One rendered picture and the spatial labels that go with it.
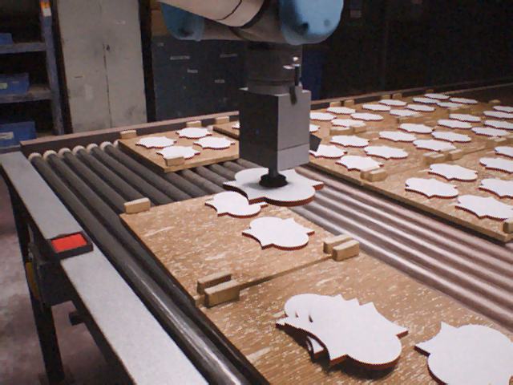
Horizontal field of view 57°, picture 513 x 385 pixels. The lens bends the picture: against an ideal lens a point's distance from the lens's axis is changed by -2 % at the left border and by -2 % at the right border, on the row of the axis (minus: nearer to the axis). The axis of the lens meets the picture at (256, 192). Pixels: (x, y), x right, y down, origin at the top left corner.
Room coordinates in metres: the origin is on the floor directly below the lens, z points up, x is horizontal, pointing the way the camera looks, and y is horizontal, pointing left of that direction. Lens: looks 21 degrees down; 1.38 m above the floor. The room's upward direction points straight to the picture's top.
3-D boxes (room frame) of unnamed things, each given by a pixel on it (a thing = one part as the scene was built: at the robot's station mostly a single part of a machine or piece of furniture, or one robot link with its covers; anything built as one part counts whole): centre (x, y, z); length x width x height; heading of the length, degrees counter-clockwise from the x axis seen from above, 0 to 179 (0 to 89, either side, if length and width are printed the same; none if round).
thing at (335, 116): (2.05, -0.38, 0.94); 0.41 x 0.35 x 0.04; 35
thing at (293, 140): (0.69, -0.04, 1.23); 0.12 x 0.09 x 0.16; 131
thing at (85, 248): (0.88, 0.39, 0.92); 0.08 x 0.08 x 0.02; 35
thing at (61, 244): (0.88, 0.39, 0.92); 0.06 x 0.06 x 0.01; 35
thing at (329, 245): (0.84, -0.16, 0.95); 0.06 x 0.02 x 0.03; 122
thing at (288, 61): (0.68, -0.03, 1.30); 0.08 x 0.08 x 0.05
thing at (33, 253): (1.04, 0.51, 0.77); 0.14 x 0.11 x 0.18; 35
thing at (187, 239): (0.93, 0.06, 0.93); 0.41 x 0.35 x 0.02; 32
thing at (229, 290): (0.66, 0.06, 0.95); 0.06 x 0.02 x 0.03; 123
